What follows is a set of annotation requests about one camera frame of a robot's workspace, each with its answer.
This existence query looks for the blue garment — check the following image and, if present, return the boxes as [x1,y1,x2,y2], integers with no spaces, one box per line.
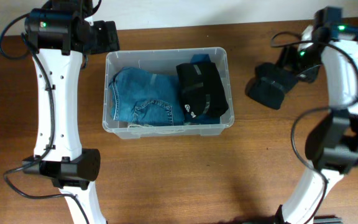
[185,54,220,125]

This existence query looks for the clear plastic storage bin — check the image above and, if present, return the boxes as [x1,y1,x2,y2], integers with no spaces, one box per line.
[102,47,234,139]

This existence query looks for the small black garment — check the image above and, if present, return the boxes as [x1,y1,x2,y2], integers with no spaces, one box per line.
[247,63,298,110]

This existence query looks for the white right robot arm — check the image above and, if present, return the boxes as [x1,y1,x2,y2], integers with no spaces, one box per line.
[273,6,358,223]

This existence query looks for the dark blue jeans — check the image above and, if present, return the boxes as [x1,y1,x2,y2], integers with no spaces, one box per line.
[109,67,185,123]

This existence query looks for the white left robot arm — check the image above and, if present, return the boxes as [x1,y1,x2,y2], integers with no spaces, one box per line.
[22,1,119,223]

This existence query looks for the light blue jeans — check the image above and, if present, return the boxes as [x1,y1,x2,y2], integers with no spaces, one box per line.
[126,121,185,128]

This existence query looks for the black garment with white print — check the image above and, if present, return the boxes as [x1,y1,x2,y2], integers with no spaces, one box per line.
[176,62,229,118]

